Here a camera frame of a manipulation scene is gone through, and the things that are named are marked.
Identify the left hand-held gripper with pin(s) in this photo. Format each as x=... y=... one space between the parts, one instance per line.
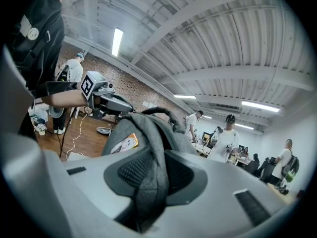
x=97 y=79

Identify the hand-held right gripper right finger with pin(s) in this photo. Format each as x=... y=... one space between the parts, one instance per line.
x=218 y=202

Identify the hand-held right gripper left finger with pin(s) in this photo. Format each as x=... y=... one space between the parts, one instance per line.
x=86 y=182

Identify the grey fabric backpack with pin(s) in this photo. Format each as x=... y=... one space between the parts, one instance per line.
x=146 y=133

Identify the person's left forearm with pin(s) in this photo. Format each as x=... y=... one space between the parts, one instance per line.
x=67 y=100

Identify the grey shoe-shaped device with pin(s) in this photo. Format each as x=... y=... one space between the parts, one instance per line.
x=104 y=131

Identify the row of white paper sheets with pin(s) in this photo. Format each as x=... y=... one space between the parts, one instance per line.
x=149 y=104

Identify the rectangular photo card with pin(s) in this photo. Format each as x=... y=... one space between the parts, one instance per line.
x=125 y=144

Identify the long ceiling light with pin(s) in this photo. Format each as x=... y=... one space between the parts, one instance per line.
x=117 y=42
x=184 y=97
x=260 y=106

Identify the white flower pot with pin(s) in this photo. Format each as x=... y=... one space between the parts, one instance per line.
x=41 y=130

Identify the black green bag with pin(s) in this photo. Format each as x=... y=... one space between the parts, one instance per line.
x=291 y=170

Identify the ceiling air conditioner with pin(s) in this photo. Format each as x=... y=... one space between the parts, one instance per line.
x=226 y=108

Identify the person's black shirt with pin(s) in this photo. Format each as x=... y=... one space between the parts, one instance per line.
x=37 y=14

